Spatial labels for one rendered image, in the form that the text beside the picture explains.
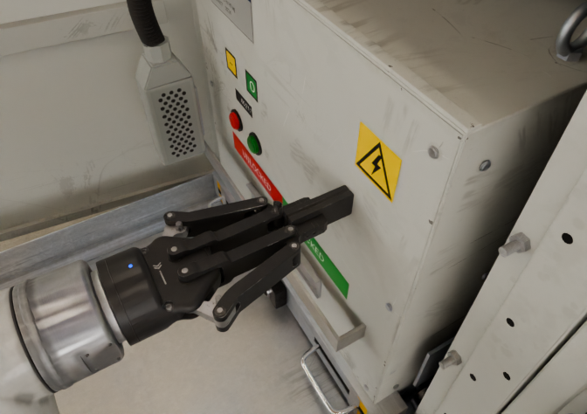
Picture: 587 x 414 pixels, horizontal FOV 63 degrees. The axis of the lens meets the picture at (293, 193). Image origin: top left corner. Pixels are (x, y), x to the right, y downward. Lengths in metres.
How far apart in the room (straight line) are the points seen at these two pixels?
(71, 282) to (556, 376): 0.37
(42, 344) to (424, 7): 0.40
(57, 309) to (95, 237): 0.59
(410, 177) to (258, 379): 0.50
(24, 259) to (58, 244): 0.06
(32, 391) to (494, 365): 0.38
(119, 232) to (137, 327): 0.59
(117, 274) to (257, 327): 0.46
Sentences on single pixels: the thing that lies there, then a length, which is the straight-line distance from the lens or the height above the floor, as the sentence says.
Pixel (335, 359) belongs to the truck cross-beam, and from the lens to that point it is 0.72.
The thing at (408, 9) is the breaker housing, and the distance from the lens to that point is 0.45.
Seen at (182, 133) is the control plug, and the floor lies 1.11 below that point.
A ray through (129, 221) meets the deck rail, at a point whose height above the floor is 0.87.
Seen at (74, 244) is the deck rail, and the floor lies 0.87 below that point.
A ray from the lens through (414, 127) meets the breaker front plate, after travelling 0.36.
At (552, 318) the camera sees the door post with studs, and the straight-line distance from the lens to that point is 0.40.
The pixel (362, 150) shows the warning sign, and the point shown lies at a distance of 0.42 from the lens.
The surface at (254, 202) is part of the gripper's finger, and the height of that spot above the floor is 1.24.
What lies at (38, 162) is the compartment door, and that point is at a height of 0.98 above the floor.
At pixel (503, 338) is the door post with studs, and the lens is 0.46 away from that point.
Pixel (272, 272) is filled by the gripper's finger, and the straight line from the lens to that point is 0.41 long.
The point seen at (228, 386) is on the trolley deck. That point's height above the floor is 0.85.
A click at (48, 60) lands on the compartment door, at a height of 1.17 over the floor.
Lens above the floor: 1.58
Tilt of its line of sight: 47 degrees down
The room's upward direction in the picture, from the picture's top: straight up
